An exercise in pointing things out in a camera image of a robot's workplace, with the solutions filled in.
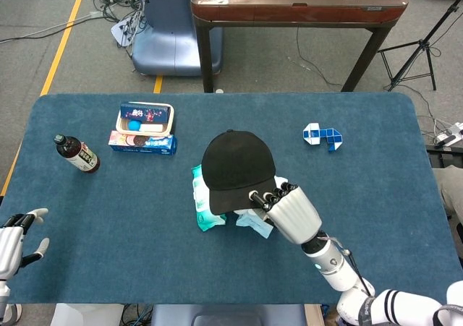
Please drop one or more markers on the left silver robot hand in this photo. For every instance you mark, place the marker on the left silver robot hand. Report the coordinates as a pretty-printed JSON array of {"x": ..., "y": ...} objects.
[{"x": 11, "y": 246}]

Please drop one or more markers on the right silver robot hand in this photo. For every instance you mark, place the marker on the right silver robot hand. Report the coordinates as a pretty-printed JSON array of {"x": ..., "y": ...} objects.
[{"x": 293, "y": 210}]

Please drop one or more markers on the black baseball cap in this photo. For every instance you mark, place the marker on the black baseball cap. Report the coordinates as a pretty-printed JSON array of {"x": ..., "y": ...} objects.
[{"x": 235, "y": 167}]

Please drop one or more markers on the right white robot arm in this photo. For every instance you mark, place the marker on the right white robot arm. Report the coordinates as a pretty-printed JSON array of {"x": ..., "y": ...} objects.
[{"x": 332, "y": 264}]

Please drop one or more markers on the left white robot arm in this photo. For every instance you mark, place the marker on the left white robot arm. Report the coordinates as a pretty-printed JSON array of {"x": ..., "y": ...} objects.
[{"x": 3, "y": 297}]

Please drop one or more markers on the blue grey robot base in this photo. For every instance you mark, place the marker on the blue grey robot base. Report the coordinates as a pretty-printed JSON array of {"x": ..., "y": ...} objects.
[{"x": 170, "y": 40}]

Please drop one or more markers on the light blue wet wipes pack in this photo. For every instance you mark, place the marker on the light blue wet wipes pack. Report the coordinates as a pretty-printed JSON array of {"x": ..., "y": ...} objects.
[{"x": 253, "y": 225}]

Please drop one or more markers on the green wet wipes pack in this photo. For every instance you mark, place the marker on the green wet wipes pack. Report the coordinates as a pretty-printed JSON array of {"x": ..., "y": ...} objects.
[{"x": 211, "y": 222}]

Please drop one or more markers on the blue white snake puzzle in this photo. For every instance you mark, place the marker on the blue white snake puzzle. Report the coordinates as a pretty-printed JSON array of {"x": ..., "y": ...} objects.
[{"x": 325, "y": 134}]

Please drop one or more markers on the white robot body panel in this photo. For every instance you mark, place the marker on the white robot body panel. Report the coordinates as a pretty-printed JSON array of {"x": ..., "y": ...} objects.
[{"x": 87, "y": 315}]

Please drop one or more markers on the dark tea bottle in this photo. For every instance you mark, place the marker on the dark tea bottle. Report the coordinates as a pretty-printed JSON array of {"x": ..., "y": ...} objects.
[{"x": 77, "y": 155}]

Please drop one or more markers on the blue grey robot torso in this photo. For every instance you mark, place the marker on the blue grey robot torso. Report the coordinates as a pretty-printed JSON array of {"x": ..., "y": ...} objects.
[{"x": 231, "y": 317}]

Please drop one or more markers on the blue felt table cover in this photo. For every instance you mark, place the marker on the blue felt table cover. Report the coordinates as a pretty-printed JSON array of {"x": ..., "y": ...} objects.
[{"x": 144, "y": 250}]

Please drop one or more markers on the cream plastic basket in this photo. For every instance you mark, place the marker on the cream plastic basket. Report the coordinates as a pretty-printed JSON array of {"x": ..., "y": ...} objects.
[{"x": 171, "y": 120}]

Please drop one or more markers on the grey cushion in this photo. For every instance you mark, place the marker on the grey cushion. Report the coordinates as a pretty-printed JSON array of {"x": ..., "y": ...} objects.
[{"x": 450, "y": 188}]

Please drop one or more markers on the blue cookie box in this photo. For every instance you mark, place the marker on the blue cookie box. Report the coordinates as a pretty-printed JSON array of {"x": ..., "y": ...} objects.
[{"x": 144, "y": 143}]

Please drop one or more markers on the flat white box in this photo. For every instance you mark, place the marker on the flat white box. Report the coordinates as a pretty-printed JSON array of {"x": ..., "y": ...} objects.
[{"x": 151, "y": 128}]

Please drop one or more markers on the small blue ball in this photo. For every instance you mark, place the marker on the small blue ball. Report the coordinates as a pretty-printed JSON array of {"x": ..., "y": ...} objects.
[{"x": 134, "y": 125}]

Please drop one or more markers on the white power strip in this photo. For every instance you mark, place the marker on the white power strip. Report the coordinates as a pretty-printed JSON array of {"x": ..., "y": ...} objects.
[{"x": 450, "y": 132}]

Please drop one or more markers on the dark blue printed box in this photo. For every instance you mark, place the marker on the dark blue printed box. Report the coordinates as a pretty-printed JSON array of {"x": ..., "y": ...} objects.
[{"x": 144, "y": 112}]

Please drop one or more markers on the brown mahjong table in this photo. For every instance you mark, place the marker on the brown mahjong table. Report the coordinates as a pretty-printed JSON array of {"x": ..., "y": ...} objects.
[{"x": 289, "y": 13}]

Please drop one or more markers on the black tripod stand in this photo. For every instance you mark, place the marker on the black tripod stand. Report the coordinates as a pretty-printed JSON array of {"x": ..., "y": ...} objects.
[{"x": 430, "y": 47}]

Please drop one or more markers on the black metal frame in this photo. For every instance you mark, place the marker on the black metal frame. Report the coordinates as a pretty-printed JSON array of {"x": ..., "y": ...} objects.
[{"x": 445, "y": 156}]

